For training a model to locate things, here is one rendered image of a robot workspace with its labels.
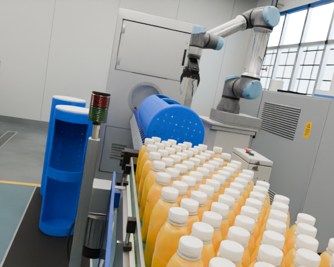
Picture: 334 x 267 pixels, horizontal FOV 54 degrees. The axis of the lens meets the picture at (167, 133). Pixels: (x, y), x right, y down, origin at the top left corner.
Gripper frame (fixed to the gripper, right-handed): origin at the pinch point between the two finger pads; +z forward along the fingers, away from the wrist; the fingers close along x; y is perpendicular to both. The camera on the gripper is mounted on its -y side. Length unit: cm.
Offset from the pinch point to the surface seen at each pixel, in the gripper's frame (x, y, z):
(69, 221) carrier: 56, 69, 113
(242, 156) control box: -19, -46, 21
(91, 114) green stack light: 43, -64, 12
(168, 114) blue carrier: 10.8, -19.4, 11.3
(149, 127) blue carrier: 18.9, -19.2, 19.2
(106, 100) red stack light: 39, -64, 6
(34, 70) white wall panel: 197, 485, 21
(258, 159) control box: -23, -54, 19
